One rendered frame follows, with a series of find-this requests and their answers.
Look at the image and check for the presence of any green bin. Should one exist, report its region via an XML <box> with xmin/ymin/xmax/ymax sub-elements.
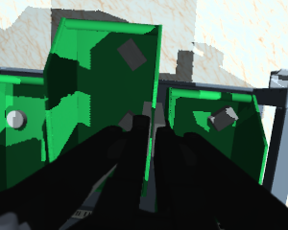
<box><xmin>0</xmin><ymin>75</ymin><xmax>50</xmax><ymax>192</ymax></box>
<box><xmin>43</xmin><ymin>19</ymin><xmax>162</xmax><ymax>197</ymax></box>
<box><xmin>164</xmin><ymin>88</ymin><xmax>268</xmax><ymax>184</ymax></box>

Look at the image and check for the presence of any grey metal shelf rack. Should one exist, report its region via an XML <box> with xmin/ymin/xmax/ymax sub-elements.
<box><xmin>0</xmin><ymin>67</ymin><xmax>288</xmax><ymax>230</ymax></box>

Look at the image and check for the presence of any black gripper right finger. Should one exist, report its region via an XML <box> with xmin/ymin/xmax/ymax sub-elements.
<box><xmin>152</xmin><ymin>103</ymin><xmax>288</xmax><ymax>230</ymax></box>

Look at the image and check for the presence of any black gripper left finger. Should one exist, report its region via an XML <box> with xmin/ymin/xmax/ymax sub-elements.
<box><xmin>0</xmin><ymin>102</ymin><xmax>152</xmax><ymax>230</ymax></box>

